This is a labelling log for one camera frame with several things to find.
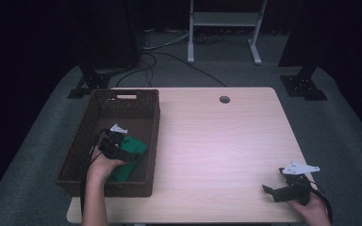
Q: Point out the person's right hand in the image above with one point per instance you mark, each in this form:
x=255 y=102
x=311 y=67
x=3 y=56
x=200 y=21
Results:
x=312 y=210

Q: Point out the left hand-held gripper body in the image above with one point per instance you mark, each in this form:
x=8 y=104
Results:
x=111 y=146

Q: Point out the grey table grommet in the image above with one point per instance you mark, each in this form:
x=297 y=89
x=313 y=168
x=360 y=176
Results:
x=224 y=100

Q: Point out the black floor stand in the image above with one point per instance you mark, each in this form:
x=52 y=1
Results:
x=301 y=86
x=91 y=83

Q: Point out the person's left hand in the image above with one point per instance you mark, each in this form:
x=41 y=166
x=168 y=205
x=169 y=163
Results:
x=100 y=168

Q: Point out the green t-shirt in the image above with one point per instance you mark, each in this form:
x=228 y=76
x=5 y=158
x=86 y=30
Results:
x=135 y=146

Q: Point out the brown wicker basket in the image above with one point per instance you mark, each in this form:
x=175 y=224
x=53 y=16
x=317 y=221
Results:
x=122 y=103

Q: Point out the white metal stand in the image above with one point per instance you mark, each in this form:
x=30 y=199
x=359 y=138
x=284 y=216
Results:
x=224 y=19

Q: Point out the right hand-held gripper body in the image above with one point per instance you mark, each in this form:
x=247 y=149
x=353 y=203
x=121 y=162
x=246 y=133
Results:
x=297 y=188

